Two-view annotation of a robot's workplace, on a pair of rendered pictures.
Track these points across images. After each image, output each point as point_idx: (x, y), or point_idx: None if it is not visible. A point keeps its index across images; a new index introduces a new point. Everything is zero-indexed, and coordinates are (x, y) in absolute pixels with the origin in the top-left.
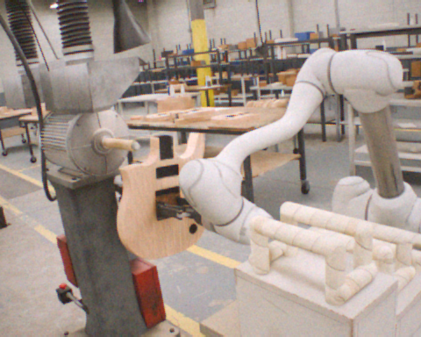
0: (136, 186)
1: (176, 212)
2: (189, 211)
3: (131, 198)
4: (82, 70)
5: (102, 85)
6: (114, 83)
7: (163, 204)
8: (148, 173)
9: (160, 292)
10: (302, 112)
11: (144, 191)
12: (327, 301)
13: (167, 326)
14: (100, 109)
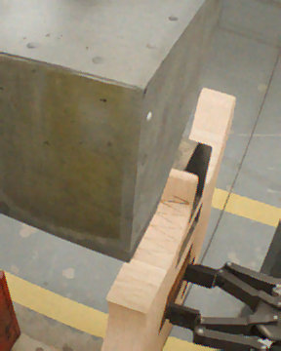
0: (151, 320)
1: (253, 349)
2: (278, 338)
3: (141, 349)
4: (86, 103)
5: (159, 145)
6: (180, 108)
7: (198, 321)
8: (170, 273)
9: (12, 306)
10: None
11: (157, 314)
12: None
13: (27, 344)
14: (141, 233)
